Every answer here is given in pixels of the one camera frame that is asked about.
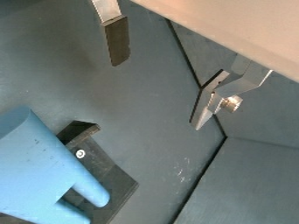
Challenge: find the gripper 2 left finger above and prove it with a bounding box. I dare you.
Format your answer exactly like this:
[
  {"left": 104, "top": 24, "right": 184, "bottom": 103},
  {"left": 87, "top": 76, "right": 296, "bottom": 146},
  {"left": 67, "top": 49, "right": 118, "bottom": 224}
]
[{"left": 91, "top": 0, "right": 131, "bottom": 67}]

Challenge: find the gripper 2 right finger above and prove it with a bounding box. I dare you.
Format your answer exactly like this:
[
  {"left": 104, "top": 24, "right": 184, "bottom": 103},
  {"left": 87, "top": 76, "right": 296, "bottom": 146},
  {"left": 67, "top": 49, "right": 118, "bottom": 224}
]
[{"left": 191, "top": 55, "right": 272, "bottom": 130}]

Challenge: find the light blue square-circle object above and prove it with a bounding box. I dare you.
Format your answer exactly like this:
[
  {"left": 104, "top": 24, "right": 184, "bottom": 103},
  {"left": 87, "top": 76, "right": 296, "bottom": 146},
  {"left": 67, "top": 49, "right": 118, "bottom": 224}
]
[{"left": 0, "top": 106, "right": 110, "bottom": 224}]

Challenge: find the black regrasp fixture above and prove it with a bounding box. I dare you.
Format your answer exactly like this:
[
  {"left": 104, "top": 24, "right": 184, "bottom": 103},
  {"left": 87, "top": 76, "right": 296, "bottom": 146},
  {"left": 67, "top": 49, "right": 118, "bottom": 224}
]
[{"left": 0, "top": 120, "right": 140, "bottom": 224}]

